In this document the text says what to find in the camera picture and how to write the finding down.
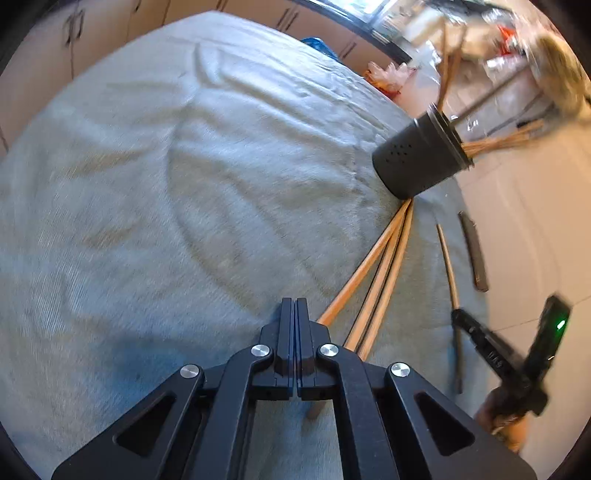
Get beige kitchen base cabinets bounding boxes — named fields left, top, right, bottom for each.
left=217, top=0, right=398, bottom=63
left=0, top=0, right=185, bottom=155

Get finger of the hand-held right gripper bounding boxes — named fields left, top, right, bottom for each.
left=451, top=309, right=528, bottom=385

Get bunch of wooden chopsticks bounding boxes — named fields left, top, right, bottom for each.
left=436, top=21, right=546, bottom=156

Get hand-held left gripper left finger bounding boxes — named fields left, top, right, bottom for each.
left=51, top=298, right=296, bottom=480

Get dark grey utensil holder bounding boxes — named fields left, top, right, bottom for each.
left=372, top=104, right=474, bottom=200

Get grey-blue tablecloth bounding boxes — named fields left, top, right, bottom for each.
left=0, top=9, right=492, bottom=480

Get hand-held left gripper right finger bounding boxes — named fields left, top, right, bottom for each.
left=295, top=298, right=539, bottom=480

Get blue plastic bag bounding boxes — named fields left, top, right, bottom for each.
left=300, top=36, right=340, bottom=58

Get dark brown chopstick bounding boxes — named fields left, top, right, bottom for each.
left=458, top=211, right=489, bottom=292

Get person's right hand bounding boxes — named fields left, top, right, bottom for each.
left=475, top=392, right=528, bottom=456

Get orange plastic bag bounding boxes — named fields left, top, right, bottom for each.
left=365, top=62, right=419, bottom=97

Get long wooden chopstick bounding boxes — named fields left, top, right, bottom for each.
left=436, top=224, right=465, bottom=395
left=318, top=199, right=413, bottom=325
left=358, top=212, right=415, bottom=361
left=306, top=210, right=411, bottom=420

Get black kitchen countertop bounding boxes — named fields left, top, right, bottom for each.
left=295, top=0, right=413, bottom=62

